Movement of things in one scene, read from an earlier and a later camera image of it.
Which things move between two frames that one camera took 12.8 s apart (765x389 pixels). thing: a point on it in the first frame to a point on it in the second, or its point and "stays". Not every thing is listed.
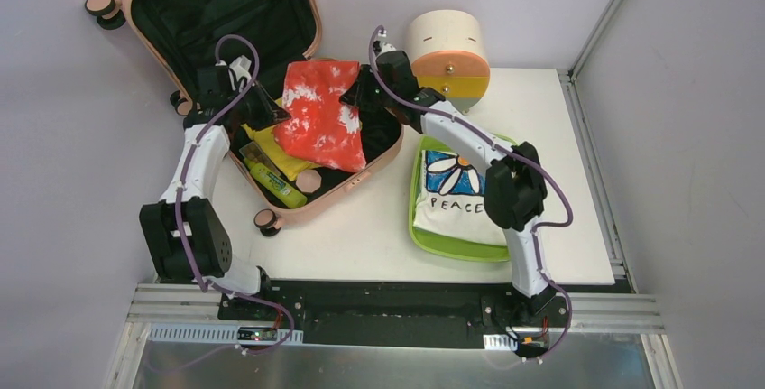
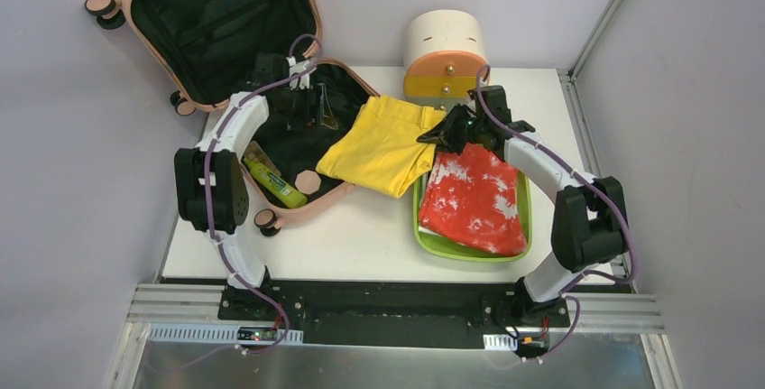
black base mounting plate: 398,314 stays
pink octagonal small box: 308,180 stays
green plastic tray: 423,245 stays
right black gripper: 369,87 to 456,125
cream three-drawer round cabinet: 448,53 stays
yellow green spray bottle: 280,189 stays
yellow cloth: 289,165 to 378,147
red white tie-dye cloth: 321,127 to 473,198
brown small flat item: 252,151 stays
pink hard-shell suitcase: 235,38 stays
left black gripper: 257,103 to 304,103
